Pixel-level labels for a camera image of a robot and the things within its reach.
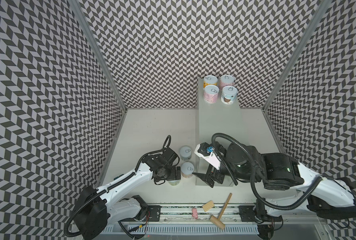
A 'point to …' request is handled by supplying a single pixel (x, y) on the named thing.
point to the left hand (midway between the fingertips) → (172, 177)
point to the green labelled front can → (174, 182)
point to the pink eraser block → (194, 213)
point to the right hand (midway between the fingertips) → (201, 165)
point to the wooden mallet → (217, 221)
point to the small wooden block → (208, 206)
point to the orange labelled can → (187, 169)
